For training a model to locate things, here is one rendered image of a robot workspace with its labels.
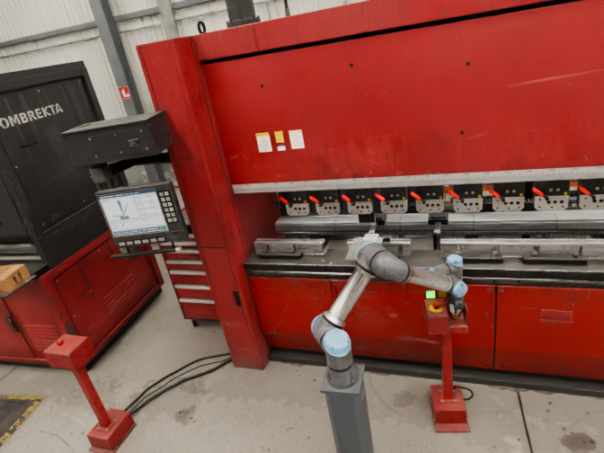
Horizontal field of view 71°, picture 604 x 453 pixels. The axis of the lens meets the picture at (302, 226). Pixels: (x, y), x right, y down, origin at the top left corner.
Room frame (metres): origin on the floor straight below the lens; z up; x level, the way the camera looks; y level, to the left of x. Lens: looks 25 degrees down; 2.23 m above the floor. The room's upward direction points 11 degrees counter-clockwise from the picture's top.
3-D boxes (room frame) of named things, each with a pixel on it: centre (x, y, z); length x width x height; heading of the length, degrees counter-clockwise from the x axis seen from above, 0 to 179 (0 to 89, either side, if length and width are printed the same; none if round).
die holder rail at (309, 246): (2.57, 0.11, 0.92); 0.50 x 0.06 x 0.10; 67
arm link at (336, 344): (1.48, -0.06, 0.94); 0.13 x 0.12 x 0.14; 15
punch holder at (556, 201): (1.97, -1.30, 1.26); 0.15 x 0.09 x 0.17; 67
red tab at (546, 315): (1.81, -1.28, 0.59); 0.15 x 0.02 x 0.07; 67
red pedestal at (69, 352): (2.10, 1.50, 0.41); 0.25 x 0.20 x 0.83; 157
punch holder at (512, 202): (2.05, -1.11, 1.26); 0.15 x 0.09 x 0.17; 67
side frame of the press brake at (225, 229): (2.90, 0.43, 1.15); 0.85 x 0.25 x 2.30; 157
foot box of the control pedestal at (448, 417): (1.80, -0.66, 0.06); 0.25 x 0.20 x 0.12; 168
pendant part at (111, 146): (2.45, 0.92, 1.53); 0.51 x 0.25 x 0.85; 81
